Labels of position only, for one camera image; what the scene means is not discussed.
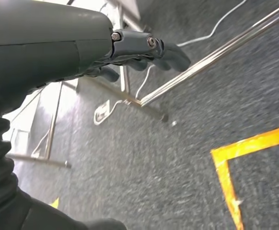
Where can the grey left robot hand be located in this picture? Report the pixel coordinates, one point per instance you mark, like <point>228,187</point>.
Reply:
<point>34,38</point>

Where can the stainless steel workbench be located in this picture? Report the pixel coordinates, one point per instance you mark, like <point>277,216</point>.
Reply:
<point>201,64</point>

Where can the white desk with metal legs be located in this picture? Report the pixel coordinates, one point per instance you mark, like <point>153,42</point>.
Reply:
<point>50,133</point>

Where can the floor power socket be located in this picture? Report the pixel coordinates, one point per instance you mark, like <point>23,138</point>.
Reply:
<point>102,112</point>

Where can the small yellow floor tape piece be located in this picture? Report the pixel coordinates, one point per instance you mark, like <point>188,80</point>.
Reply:
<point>55,203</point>

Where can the grey robot body shell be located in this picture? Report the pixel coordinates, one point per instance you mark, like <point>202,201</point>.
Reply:
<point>34,219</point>

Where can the yellow floor tape square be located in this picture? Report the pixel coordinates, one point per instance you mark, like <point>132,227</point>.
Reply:
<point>225,177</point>

